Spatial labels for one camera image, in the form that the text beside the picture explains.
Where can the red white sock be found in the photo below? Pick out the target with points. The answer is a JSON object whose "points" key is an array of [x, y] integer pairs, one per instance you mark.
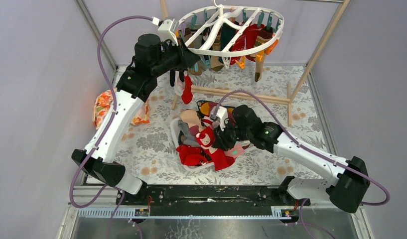
{"points": [[187, 95]]}

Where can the orange clothespin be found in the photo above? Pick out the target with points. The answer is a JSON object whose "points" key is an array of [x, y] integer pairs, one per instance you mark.
{"points": [[269, 50]]}

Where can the floral orange fabric bag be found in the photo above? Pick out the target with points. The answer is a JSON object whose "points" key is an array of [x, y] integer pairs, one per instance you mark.
{"points": [[102, 106]]}

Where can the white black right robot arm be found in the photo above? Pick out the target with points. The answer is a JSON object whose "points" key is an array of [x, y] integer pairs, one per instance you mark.
{"points": [[341, 180]]}

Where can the dark teal hanging sock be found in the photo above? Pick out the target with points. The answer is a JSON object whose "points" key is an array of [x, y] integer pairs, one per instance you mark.
{"points": [[227, 33]]}

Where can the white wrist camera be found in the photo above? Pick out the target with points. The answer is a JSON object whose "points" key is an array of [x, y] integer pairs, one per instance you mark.
{"points": [[219, 114], [166, 29]]}

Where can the red patterned hanging sock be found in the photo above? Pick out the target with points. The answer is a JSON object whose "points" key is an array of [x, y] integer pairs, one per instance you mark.
{"points": [[239, 45]]}

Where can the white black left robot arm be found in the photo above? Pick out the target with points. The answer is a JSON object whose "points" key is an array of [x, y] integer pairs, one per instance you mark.
{"points": [[152, 59]]}

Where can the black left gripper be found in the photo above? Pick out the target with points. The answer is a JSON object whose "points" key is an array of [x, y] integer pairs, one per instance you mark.
{"points": [[182, 57]]}

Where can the grey sock in basket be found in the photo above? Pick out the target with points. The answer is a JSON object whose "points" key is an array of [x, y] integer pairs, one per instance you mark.
{"points": [[186, 138]]}

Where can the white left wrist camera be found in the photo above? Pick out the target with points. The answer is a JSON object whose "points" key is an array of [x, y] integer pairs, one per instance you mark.
{"points": [[166, 29]]}

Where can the white laundry basket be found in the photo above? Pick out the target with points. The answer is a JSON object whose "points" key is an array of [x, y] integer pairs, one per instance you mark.
{"points": [[203, 111]]}

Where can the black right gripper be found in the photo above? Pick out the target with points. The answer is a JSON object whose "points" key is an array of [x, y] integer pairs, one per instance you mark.
{"points": [[221, 140]]}

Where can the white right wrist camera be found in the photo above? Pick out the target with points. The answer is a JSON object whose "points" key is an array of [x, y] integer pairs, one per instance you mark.
{"points": [[219, 114]]}

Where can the white sock black stripes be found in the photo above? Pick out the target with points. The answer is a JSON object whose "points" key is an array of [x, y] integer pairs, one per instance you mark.
{"points": [[179, 86]]}

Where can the small red crumpled sock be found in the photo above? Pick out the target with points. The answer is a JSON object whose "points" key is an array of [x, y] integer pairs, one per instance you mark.
{"points": [[191, 156]]}

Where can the wooden hanger stand frame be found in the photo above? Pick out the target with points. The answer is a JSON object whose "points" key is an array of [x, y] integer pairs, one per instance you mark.
{"points": [[241, 18]]}

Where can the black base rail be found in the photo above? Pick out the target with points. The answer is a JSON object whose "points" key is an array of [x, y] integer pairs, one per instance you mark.
{"points": [[212, 201]]}

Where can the large red sock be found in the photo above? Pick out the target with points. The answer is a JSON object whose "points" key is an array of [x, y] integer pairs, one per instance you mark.
{"points": [[206, 139]]}

